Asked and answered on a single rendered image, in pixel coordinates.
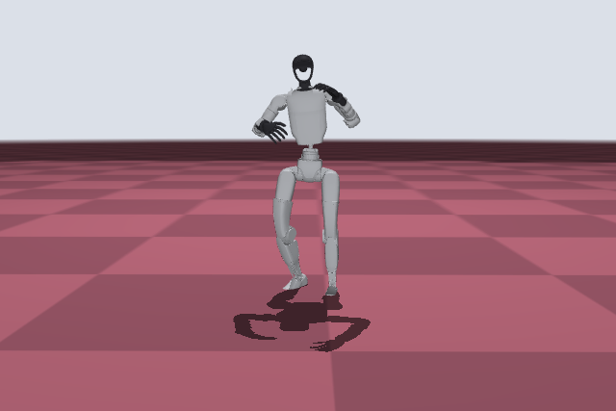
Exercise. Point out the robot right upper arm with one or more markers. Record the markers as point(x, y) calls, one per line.
point(278, 103)

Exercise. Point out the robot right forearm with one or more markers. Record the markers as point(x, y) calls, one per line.
point(255, 130)

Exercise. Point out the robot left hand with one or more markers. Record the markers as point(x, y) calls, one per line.
point(336, 96)

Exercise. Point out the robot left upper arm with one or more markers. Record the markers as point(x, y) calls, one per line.
point(349, 124)

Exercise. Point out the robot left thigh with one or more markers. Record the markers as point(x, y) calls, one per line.
point(330, 192)

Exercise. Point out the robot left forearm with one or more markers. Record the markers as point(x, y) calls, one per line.
point(347, 110)

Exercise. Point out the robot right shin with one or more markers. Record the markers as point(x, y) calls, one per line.
point(289, 253)

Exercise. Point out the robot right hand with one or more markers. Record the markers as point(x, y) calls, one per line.
point(271, 127)

